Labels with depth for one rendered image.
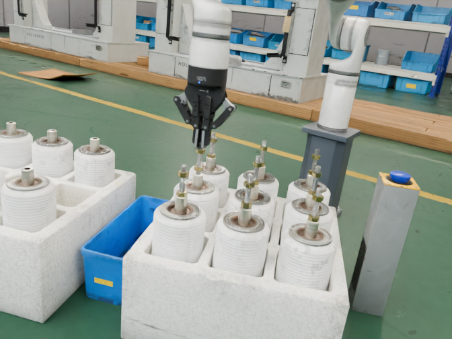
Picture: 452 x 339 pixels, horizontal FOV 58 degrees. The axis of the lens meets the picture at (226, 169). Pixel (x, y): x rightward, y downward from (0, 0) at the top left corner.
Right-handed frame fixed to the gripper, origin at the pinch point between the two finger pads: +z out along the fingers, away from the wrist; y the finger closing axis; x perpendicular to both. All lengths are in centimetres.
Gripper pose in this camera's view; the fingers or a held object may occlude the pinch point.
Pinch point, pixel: (201, 138)
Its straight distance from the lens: 81.8
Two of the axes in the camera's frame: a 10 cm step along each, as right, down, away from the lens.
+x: 3.3, -2.9, 9.0
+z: -1.1, 9.3, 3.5
